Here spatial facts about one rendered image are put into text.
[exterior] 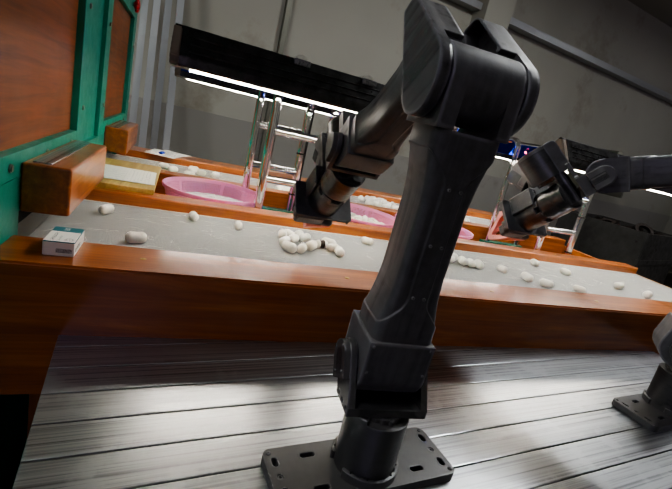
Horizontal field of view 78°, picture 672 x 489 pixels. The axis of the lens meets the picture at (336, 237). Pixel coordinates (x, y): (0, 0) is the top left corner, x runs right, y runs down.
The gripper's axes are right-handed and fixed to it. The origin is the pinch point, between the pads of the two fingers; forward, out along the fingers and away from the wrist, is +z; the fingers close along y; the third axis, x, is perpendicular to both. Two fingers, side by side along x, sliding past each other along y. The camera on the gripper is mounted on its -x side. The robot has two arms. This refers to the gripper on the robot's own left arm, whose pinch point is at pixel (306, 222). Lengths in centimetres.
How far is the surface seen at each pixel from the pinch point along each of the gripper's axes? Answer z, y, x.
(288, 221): 21.5, -3.1, -10.4
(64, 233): -7.7, 36.8, 10.5
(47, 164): -7.5, 40.7, 0.5
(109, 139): 46, 42, -40
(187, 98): 195, 21, -186
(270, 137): 13.8, 3.9, -28.5
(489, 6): 110, -214, -292
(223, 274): -9.9, 16.2, 15.0
